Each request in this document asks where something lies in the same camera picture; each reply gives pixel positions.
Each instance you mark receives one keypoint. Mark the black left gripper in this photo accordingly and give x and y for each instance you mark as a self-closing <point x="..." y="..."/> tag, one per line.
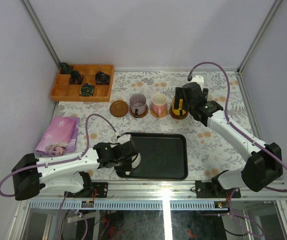
<point x="127" y="162"/>

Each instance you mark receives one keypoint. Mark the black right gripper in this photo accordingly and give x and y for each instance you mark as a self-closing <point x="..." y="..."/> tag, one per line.
<point x="180" y="94"/>

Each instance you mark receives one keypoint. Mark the white ceramic mug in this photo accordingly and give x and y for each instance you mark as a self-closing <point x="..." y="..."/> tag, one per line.
<point x="135" y="162"/>

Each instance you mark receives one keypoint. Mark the yellow ceramic mug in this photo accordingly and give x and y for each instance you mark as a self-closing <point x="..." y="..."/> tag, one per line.
<point x="177" y="103"/>

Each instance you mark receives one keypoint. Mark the pink ceramic mug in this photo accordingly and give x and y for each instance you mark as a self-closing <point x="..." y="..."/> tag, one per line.
<point x="159" y="99"/>

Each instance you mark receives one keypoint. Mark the light blue ceramic mug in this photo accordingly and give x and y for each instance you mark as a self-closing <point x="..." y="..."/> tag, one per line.
<point x="209" y="97"/>

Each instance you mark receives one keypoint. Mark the woven rattan coaster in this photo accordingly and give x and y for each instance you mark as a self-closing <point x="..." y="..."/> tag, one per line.
<point x="159" y="111"/>

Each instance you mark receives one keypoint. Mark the purple ceramic mug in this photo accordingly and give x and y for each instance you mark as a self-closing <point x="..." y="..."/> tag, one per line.
<point x="138" y="104"/>

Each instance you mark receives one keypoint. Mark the small brown wooden coaster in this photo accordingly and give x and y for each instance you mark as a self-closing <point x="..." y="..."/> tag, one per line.
<point x="142" y="114"/>

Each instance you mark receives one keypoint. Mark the large brown wooden coaster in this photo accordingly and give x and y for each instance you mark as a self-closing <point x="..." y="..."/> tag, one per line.
<point x="119" y="108"/>

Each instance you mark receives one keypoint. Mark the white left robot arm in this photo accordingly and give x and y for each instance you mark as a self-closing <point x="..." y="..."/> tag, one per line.
<point x="70" y="174"/>

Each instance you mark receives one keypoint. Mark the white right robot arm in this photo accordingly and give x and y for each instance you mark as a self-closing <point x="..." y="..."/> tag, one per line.
<point x="262" y="161"/>

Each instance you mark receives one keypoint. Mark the black plastic tray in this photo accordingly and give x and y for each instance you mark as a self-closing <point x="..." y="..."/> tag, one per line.
<point x="163" y="157"/>

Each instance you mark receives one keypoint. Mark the purple princess cloth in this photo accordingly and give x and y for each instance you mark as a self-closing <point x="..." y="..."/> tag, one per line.
<point x="60" y="137"/>

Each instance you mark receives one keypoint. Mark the black green rolled item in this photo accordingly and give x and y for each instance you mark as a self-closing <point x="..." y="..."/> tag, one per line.
<point x="87" y="90"/>

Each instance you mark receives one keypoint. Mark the black rolled item right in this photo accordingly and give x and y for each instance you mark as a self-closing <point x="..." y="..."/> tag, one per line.
<point x="102" y="78"/>

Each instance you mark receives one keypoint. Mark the orange wooden divided tray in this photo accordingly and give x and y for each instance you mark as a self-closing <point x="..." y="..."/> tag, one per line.
<point x="62" y="91"/>

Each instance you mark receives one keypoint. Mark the black rolled item middle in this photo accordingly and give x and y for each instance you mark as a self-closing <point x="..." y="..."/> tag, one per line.
<point x="76" y="78"/>

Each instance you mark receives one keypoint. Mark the black rolled item corner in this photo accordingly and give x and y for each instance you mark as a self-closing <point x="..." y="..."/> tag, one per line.
<point x="63" y="65"/>

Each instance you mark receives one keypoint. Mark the aluminium front rail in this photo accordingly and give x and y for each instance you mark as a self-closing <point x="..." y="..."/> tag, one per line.
<point x="175" y="190"/>

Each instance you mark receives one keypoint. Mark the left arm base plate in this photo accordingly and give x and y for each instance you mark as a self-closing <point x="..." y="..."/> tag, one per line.
<point x="98" y="190"/>

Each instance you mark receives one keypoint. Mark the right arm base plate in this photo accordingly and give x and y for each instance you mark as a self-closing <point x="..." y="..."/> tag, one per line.
<point x="210" y="190"/>

